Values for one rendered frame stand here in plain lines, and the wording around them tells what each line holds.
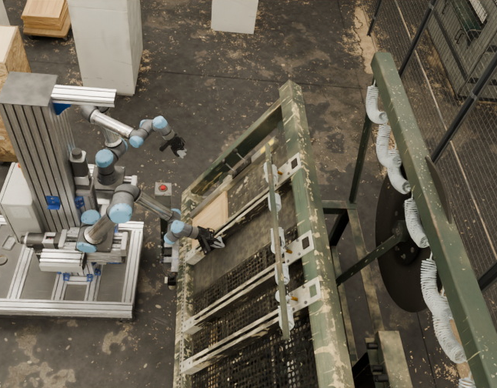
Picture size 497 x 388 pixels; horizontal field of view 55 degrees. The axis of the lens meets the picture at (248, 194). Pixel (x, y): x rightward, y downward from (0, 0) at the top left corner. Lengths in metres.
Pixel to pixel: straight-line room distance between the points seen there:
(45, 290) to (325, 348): 2.62
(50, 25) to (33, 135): 3.84
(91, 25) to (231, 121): 1.75
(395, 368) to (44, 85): 2.18
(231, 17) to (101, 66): 2.06
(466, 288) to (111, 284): 2.77
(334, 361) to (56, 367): 2.55
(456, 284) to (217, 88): 4.37
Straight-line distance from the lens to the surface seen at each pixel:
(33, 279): 4.15
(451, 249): 2.11
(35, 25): 6.62
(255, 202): 2.73
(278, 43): 6.76
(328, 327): 2.01
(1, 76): 4.36
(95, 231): 2.89
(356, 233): 3.78
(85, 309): 3.94
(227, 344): 2.60
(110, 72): 5.52
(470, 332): 1.97
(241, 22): 6.75
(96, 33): 5.25
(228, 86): 5.91
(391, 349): 2.25
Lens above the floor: 3.75
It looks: 52 degrees down
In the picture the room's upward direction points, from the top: 11 degrees clockwise
